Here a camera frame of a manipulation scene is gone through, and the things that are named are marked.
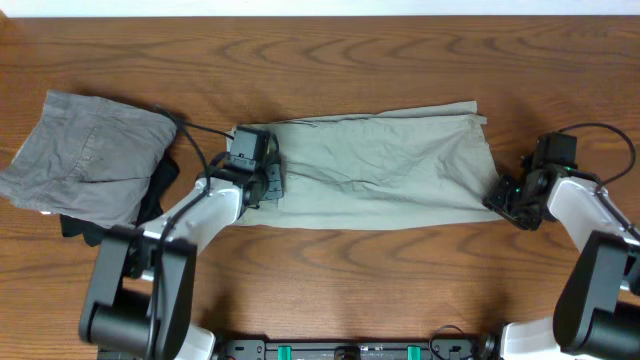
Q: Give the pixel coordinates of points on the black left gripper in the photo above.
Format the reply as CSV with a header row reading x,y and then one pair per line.
x,y
273,181

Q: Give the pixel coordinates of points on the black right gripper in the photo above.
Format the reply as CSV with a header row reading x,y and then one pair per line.
x,y
497,200

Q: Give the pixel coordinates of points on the khaki green shorts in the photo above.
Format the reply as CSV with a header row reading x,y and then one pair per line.
x,y
394,170

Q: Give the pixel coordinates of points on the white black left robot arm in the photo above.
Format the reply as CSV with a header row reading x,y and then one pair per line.
x,y
139,300

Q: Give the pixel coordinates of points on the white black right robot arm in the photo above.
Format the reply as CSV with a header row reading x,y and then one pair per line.
x,y
589,320

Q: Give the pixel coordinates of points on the folded black garment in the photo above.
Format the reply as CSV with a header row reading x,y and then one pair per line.
x,y
166,172

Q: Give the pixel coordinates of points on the folded grey shorts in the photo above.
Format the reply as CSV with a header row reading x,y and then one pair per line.
x,y
89,158

